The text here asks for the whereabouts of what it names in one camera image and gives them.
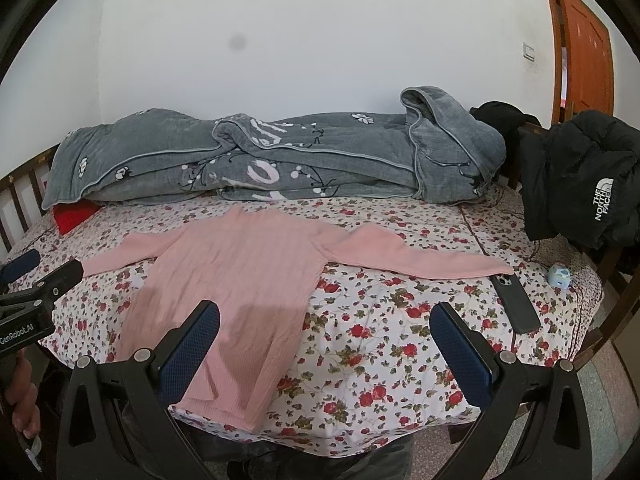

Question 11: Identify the white wall switch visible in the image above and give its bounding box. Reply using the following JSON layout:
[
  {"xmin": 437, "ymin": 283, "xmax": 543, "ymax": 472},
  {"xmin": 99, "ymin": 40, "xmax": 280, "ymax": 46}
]
[{"xmin": 523, "ymin": 42, "xmax": 535, "ymax": 63}]

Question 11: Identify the pink knit sweater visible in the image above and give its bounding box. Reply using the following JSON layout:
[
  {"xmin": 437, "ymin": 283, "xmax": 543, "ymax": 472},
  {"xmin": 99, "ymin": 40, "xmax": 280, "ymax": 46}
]
[{"xmin": 82, "ymin": 206, "xmax": 512, "ymax": 432}]

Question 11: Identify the orange wooden door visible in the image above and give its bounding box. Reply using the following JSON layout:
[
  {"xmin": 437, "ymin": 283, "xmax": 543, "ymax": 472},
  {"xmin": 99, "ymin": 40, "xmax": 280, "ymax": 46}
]
[{"xmin": 549, "ymin": 0, "xmax": 614, "ymax": 124}]

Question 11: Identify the person's left hand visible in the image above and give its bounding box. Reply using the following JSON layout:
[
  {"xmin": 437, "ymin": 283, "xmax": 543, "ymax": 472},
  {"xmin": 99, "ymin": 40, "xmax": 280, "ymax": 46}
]
[{"xmin": 4, "ymin": 350, "xmax": 40, "ymax": 439}]

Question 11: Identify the floral bed sheet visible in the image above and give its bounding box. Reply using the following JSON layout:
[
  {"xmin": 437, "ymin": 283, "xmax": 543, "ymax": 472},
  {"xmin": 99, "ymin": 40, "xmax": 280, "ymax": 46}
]
[{"xmin": 1, "ymin": 186, "xmax": 603, "ymax": 457}]

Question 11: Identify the black smartphone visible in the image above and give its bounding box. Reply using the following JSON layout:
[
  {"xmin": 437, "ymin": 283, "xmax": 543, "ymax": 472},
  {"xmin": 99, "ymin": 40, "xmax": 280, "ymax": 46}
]
[{"xmin": 490, "ymin": 274, "xmax": 540, "ymax": 335}]

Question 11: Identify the small light blue toy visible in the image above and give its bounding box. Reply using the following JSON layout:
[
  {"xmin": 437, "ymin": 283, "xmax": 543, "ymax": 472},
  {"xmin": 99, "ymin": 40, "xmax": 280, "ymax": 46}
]
[{"xmin": 547, "ymin": 263, "xmax": 572, "ymax": 290}]

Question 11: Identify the red pillow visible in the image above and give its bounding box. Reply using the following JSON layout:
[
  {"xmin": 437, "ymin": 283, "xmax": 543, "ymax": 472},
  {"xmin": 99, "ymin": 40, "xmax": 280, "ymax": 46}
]
[{"xmin": 52, "ymin": 200, "xmax": 100, "ymax": 235}]

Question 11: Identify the wooden headboard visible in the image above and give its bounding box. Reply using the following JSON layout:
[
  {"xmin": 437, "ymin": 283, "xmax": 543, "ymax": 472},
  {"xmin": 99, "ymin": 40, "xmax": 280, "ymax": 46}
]
[{"xmin": 1, "ymin": 144, "xmax": 58, "ymax": 255}]

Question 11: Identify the grey floral quilt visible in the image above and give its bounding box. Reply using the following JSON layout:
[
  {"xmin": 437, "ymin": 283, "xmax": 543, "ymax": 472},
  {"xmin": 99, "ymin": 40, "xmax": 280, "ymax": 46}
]
[{"xmin": 43, "ymin": 86, "xmax": 506, "ymax": 208}]

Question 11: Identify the black puffer jacket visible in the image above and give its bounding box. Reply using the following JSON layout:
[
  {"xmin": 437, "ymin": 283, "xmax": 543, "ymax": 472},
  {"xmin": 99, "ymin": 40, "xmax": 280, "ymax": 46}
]
[{"xmin": 471, "ymin": 101, "xmax": 639, "ymax": 273}]

